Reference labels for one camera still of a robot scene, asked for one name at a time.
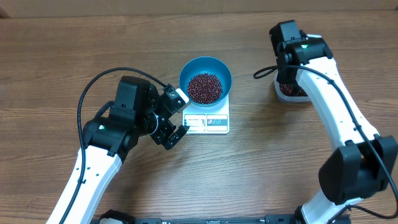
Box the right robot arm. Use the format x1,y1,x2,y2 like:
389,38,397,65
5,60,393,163
271,36,397,223

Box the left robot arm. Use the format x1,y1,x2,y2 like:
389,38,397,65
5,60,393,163
48,76,190,223

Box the white digital kitchen scale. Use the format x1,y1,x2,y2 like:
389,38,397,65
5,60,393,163
182,95,230,134

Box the red beans in bowl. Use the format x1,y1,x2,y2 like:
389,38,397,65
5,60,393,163
187,73,223,105

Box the blue metal bowl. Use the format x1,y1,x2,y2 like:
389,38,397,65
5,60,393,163
179,57,233,106

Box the red adzuki beans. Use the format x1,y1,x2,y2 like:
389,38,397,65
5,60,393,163
279,83,307,97

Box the clear plastic container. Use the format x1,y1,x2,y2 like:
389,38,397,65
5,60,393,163
274,73,311,103

